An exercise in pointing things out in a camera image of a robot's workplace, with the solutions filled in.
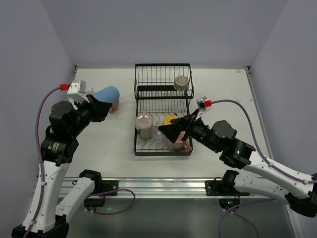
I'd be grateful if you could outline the pink floral mug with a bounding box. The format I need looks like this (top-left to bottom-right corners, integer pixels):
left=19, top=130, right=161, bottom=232
left=168, top=131, right=192, bottom=152

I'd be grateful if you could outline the salmon floral mug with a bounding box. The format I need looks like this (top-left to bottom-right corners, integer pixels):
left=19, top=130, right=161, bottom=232
left=109, top=100, right=119, bottom=114

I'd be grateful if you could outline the blue tumbler cup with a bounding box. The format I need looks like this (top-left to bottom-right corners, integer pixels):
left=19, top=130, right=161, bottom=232
left=92, top=86, right=120, bottom=104

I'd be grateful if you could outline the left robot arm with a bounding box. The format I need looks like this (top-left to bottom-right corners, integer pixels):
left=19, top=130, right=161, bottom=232
left=11, top=95, right=112, bottom=238

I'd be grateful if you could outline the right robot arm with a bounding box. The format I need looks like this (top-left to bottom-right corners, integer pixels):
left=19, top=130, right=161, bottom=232
left=158, top=112, right=317, bottom=218

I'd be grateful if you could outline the yellow mug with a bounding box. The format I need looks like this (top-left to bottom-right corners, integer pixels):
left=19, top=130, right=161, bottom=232
left=163, top=114, right=179, bottom=125

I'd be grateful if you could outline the clear glass cup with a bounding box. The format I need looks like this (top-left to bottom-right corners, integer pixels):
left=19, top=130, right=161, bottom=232
left=154, top=131, right=165, bottom=145

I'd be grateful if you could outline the iridescent pink mug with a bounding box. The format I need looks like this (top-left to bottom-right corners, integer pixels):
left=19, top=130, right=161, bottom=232
left=135, top=110, right=154, bottom=139

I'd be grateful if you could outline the beige speckled cup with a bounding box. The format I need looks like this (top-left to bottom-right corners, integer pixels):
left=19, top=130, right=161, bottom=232
left=173, top=75, right=189, bottom=91

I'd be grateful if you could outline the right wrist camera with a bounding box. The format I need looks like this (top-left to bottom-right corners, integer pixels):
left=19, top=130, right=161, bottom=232
left=196, top=97, right=212, bottom=119

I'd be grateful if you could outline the black wire dish rack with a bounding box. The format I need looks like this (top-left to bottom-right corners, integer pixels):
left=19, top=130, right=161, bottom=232
left=133, top=63, right=194, bottom=156

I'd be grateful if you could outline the aluminium mounting rail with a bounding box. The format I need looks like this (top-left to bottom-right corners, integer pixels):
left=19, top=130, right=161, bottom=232
left=31, top=176, right=295, bottom=199

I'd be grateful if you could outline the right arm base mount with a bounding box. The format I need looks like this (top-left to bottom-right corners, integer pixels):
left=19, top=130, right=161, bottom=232
left=205, top=177, right=250, bottom=210

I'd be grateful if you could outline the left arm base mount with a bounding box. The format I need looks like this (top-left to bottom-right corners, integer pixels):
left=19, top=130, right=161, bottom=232
left=84, top=180, right=119, bottom=211

